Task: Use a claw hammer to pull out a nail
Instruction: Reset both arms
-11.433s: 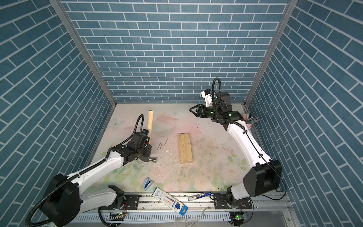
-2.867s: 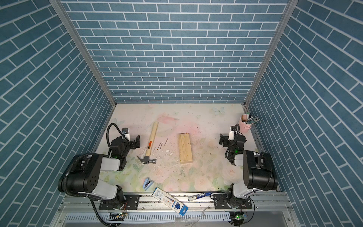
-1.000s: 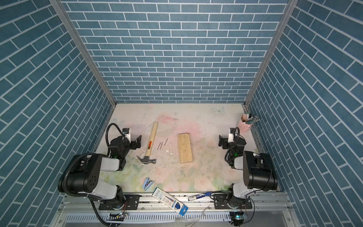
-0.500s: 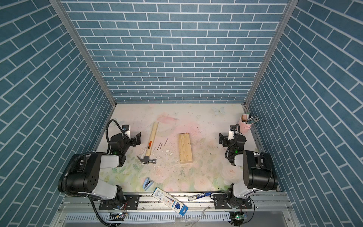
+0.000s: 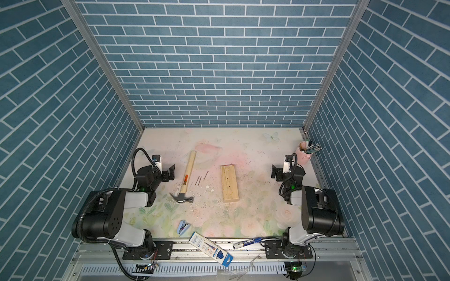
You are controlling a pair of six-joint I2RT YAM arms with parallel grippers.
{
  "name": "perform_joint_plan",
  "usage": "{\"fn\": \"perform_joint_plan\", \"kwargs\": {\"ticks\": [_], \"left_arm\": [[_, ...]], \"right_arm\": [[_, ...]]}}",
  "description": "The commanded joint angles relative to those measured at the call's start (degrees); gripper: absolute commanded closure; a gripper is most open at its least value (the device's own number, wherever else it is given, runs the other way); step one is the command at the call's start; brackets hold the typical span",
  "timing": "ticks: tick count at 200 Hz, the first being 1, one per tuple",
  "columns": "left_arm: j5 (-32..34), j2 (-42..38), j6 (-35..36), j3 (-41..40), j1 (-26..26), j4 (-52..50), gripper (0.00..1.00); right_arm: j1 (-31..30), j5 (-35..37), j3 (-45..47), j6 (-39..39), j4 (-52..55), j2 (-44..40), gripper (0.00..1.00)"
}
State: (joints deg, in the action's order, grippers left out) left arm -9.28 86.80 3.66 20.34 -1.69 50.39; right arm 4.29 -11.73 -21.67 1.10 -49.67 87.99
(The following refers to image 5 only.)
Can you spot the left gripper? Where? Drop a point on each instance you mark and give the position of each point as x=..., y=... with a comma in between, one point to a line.
x=171, y=174

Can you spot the wooden plank with nails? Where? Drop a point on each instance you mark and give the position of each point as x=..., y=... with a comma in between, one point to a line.
x=229, y=184

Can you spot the blue stapler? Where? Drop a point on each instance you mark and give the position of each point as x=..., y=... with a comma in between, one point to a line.
x=182, y=227

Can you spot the wooden claw hammer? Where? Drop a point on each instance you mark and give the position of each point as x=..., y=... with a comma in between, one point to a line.
x=181, y=197

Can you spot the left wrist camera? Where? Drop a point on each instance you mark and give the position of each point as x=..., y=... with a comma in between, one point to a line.
x=157, y=161

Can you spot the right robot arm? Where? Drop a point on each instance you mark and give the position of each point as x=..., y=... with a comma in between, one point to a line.
x=320, y=209

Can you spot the clear plastic wrapper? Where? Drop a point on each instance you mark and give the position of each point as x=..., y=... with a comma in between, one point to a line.
x=238, y=271

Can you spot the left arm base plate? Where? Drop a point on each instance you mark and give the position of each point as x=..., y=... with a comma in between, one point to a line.
x=158, y=250

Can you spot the white blue toothpaste box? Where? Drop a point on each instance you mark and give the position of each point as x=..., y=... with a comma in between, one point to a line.
x=212, y=250

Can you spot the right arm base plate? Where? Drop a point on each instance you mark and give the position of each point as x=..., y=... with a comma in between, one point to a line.
x=278, y=249

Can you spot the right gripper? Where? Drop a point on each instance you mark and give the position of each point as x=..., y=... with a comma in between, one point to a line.
x=276, y=170

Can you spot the pink cup with tools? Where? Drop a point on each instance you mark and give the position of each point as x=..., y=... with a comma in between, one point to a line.
x=305, y=151

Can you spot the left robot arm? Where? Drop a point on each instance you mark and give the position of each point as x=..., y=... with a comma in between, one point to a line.
x=100, y=220

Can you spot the blue white marker pen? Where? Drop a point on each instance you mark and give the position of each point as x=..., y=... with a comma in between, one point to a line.
x=248, y=242

